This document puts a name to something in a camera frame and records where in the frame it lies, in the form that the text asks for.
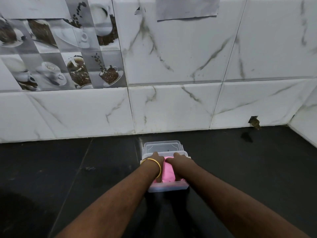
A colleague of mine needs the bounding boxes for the person's left forearm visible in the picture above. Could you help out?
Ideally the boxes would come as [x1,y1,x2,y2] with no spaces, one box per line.
[55,160,161,238]

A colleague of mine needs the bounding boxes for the person's right forearm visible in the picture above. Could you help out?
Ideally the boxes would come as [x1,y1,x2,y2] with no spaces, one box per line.
[172,158,310,238]

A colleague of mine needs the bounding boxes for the pink rubber glove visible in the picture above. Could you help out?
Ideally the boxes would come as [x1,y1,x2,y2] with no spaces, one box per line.
[153,161,185,184]

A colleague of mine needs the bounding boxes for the person's left hand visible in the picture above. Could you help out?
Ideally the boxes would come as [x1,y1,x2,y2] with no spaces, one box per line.
[147,152,165,173]

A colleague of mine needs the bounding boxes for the person's right hand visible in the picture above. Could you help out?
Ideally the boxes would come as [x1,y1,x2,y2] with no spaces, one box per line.
[164,152,191,171]

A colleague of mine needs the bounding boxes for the transparent plastic box red latches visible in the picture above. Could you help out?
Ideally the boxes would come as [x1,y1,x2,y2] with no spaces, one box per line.
[140,150,192,193]

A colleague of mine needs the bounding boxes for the clear plastic lid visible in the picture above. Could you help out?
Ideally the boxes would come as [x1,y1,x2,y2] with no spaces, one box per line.
[143,140,184,154]

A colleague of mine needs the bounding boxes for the grey paper sheet round print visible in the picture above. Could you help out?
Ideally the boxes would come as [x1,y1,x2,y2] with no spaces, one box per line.
[0,0,71,20]

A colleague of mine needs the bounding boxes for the gold bangle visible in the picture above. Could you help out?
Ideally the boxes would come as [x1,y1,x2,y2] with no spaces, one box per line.
[140,158,162,179]

